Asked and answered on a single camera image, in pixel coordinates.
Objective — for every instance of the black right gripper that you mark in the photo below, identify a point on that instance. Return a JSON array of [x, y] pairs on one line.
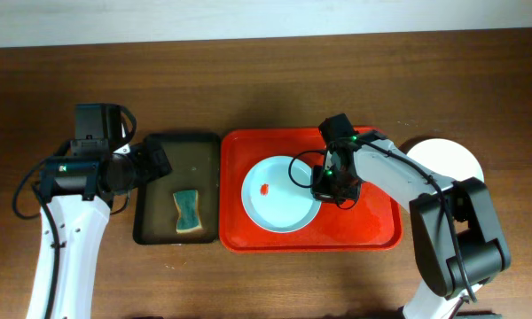
[[335, 190]]

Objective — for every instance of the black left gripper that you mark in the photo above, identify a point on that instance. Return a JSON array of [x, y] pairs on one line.
[[158, 159]]

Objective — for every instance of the green yellow sponge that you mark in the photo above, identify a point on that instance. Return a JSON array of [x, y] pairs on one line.
[[187, 205]]

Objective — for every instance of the light blue plate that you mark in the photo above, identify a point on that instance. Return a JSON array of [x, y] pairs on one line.
[[274, 197]]

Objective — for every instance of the white plate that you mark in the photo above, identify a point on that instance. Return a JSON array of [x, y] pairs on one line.
[[447, 158]]

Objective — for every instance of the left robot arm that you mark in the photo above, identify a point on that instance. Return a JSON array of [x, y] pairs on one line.
[[75, 193]]

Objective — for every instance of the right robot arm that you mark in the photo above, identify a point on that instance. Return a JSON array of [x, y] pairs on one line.
[[458, 240]]

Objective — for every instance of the black rectangular tray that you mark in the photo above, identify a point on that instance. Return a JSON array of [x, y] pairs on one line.
[[195, 162]]

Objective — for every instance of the red plastic tray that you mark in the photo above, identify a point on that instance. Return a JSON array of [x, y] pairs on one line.
[[373, 224]]

